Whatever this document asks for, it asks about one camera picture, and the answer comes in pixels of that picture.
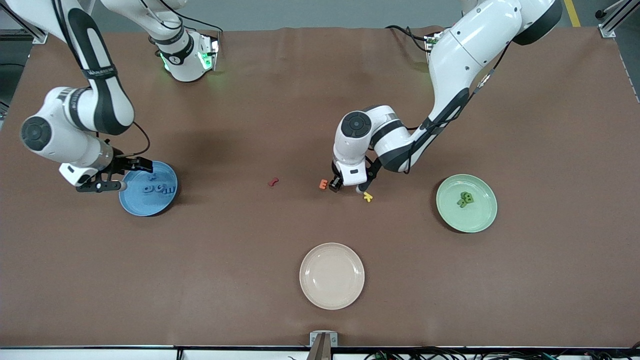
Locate blue plate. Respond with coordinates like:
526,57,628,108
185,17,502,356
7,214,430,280
118,160,179,217

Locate beige plate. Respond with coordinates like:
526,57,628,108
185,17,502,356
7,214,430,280
299,242,366,311

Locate green plate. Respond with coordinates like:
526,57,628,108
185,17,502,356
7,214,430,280
435,173,499,234

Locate brown table cover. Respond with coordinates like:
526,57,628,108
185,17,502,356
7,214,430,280
0,26,640,349

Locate black left arm base cable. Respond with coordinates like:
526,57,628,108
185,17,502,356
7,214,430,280
385,24,432,53

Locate black arm base cable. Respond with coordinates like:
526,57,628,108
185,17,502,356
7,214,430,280
385,24,432,53
150,0,222,56

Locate black right arm base cable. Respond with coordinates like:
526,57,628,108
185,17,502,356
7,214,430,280
150,0,222,56

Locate grey metal camera bracket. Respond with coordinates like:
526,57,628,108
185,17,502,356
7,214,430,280
306,331,339,360

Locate aluminium frame profile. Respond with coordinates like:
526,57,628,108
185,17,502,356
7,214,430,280
0,0,76,45
595,0,632,38

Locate white table edge rail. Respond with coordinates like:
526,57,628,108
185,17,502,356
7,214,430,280
0,346,640,360

